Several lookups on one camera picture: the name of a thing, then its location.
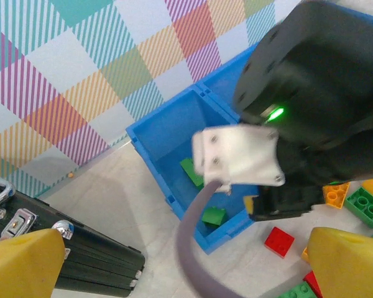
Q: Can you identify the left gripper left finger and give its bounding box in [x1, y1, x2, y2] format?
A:
[0, 228, 66, 298]

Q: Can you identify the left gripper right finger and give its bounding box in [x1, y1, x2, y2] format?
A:
[307, 226, 373, 298]

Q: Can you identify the small red square lego brick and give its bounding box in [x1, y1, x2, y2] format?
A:
[264, 226, 295, 258]

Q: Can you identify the narrow red lego brick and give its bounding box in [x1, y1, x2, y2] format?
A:
[303, 269, 324, 298]

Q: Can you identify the green rectangular lego brick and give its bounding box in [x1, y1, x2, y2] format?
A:
[179, 157, 206, 191]
[278, 281, 320, 298]

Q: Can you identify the yellow rectangular lego brick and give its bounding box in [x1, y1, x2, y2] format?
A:
[322, 181, 351, 209]

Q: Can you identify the blue three-compartment plastic bin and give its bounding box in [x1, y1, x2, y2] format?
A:
[126, 6, 373, 255]

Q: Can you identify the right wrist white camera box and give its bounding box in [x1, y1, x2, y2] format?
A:
[191, 124, 286, 195]

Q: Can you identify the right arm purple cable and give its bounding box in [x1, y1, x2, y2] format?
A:
[175, 179, 246, 298]

